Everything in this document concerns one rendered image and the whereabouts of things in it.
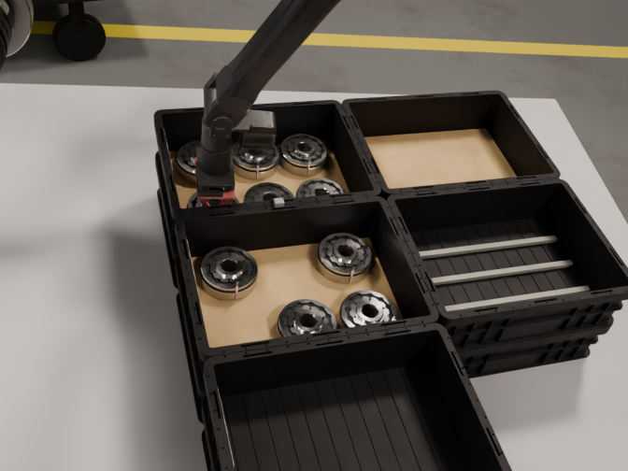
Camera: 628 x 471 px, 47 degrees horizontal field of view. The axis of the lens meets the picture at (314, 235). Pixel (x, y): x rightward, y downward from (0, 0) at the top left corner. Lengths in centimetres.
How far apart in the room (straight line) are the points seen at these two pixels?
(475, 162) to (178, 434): 88
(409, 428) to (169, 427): 41
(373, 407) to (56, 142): 100
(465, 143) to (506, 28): 232
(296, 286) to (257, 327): 12
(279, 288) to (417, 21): 270
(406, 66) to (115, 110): 189
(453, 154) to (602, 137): 184
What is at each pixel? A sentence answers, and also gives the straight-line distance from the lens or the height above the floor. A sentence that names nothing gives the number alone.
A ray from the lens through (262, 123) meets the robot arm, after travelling 126.
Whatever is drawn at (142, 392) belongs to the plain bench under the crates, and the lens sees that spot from 136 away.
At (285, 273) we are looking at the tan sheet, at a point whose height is 83.
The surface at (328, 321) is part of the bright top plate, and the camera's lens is 127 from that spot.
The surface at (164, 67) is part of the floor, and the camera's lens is 328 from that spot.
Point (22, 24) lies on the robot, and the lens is 145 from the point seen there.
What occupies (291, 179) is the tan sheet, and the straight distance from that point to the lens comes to 154.
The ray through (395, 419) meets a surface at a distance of 123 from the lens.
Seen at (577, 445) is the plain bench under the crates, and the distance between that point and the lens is 148.
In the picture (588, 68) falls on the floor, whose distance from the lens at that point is 393.
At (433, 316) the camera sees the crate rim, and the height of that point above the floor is 93.
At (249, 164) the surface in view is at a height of 86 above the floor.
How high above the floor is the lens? 187
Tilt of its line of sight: 46 degrees down
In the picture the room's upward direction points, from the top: 11 degrees clockwise
